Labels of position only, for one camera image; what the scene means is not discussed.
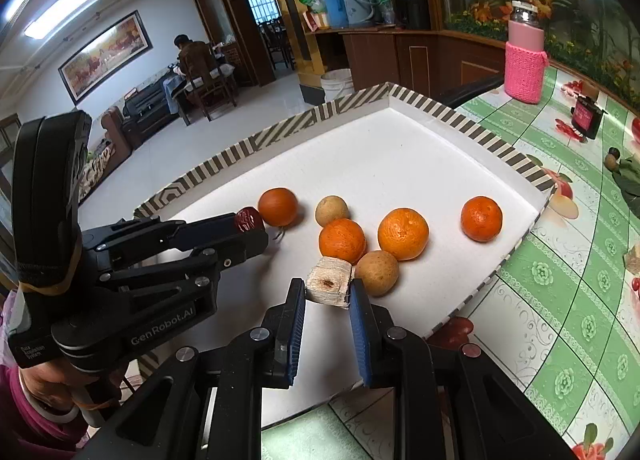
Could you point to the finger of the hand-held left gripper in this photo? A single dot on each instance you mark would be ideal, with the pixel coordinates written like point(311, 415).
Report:
point(150, 227)
point(220, 245)

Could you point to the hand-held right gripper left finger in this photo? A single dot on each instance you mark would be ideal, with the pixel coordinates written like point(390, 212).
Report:
point(296, 335)

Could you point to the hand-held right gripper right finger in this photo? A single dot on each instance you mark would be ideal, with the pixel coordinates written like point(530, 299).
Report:
point(361, 335)

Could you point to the red date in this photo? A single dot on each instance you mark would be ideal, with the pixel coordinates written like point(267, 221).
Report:
point(249, 220)

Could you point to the sugar cane piece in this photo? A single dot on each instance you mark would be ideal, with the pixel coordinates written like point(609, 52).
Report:
point(327, 285)
point(633, 259)

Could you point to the large brown longan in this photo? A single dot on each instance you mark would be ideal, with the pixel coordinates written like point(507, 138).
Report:
point(376, 272)

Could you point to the orange mandarin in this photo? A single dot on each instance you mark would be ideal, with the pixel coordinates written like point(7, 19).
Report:
point(403, 233)
point(342, 240)
point(481, 218)
point(278, 206)

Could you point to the striped-rim white cardboard box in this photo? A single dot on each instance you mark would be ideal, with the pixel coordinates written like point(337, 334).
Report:
point(375, 155)

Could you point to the person's left forearm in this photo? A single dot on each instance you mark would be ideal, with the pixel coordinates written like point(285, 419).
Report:
point(25, 432)

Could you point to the person's left hand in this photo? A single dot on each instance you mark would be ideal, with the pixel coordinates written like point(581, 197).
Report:
point(45, 382)

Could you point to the patterned sofa cushion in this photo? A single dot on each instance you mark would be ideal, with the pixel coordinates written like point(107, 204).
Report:
point(95, 167)

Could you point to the brown sofa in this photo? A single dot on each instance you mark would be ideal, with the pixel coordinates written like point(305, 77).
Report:
point(117, 130)

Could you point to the black low cabinet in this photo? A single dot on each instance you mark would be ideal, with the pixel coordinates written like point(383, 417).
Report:
point(145, 100)

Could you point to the wooden chair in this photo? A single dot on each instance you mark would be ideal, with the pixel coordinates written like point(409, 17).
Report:
point(215, 90)

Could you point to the white plastic bucket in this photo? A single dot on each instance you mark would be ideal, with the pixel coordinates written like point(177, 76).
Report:
point(337, 86)

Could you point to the ceiling light panel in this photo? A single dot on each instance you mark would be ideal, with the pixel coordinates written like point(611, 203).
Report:
point(60, 5)

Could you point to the green plastic bag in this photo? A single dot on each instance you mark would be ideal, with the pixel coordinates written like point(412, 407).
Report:
point(312, 0)

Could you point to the blue thermos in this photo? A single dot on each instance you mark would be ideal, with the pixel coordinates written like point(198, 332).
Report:
point(332, 5)

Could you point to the wooden cabinet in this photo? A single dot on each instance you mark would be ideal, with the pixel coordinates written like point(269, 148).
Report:
point(425, 60)

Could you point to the grey thermos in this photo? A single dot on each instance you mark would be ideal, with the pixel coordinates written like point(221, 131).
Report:
point(357, 2)

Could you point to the green leafy bok choy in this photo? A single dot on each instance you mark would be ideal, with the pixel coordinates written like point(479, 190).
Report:
point(629, 185)

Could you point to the black thermos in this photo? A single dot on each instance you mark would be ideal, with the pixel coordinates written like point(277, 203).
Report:
point(416, 5)

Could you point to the pink knit-sleeved glass bottle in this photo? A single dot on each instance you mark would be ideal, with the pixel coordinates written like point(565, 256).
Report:
point(525, 70)

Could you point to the black jar red label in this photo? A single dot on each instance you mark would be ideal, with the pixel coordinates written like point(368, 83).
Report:
point(587, 117)

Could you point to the framed wall painting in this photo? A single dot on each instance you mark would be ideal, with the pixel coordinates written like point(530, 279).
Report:
point(105, 57)

